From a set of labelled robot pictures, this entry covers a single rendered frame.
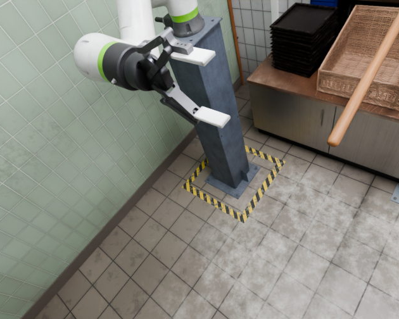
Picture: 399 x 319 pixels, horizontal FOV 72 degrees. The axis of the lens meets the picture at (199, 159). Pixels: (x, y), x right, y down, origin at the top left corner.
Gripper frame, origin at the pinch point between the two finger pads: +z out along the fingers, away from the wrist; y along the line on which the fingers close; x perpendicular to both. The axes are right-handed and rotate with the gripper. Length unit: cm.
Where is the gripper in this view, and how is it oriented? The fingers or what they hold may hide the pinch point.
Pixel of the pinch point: (213, 92)
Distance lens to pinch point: 48.4
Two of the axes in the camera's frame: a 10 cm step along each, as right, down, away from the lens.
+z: 7.6, 3.7, -5.3
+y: 2.5, 5.9, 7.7
